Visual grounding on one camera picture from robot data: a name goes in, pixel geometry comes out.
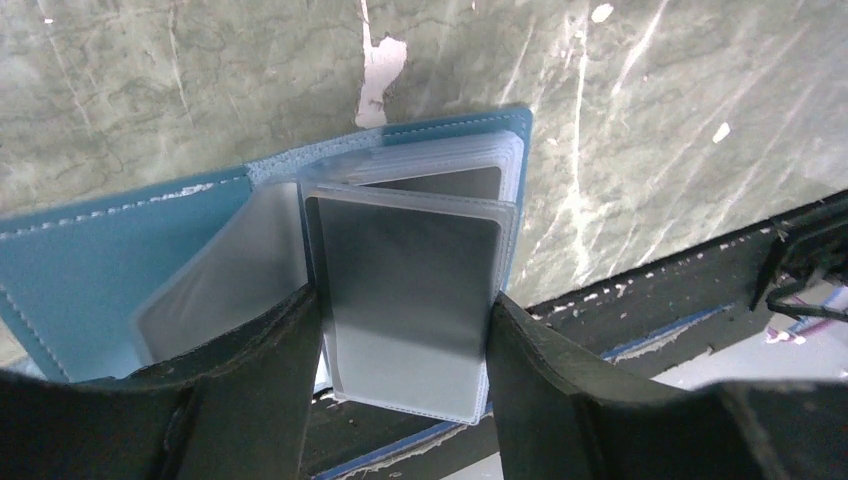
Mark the blue card holder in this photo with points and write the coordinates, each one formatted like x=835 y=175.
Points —
x=408 y=232

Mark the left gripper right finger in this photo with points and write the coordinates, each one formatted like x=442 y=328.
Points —
x=562 y=412

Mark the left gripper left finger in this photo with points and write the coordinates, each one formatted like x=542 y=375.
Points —
x=235 y=407

